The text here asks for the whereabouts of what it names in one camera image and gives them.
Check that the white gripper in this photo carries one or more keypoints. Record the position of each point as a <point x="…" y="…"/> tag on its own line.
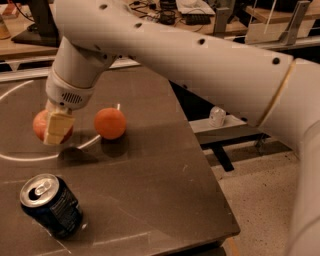
<point x="68" y="94"/>

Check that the red apple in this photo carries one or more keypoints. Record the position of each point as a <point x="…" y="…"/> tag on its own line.
<point x="39" y="125"/>

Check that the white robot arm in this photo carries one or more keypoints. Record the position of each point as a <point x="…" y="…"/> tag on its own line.
<point x="274" y="92"/>

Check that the orange fruit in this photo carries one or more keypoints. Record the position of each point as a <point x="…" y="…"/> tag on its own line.
<point x="110" y="123"/>

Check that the dark blue soda can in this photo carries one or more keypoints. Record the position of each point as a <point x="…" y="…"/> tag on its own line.
<point x="48" y="200"/>

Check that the black monitor stand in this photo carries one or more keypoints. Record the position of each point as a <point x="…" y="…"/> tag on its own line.
<point x="43" y="30"/>

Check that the left clear sanitizer bottle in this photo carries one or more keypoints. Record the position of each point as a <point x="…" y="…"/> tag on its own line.
<point x="217" y="117"/>

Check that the grey low shelf beam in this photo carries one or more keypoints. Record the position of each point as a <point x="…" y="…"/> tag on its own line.
<point x="232" y="128"/>

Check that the grey metal rail frame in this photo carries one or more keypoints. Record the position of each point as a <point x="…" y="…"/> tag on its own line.
<point x="27" y="61"/>

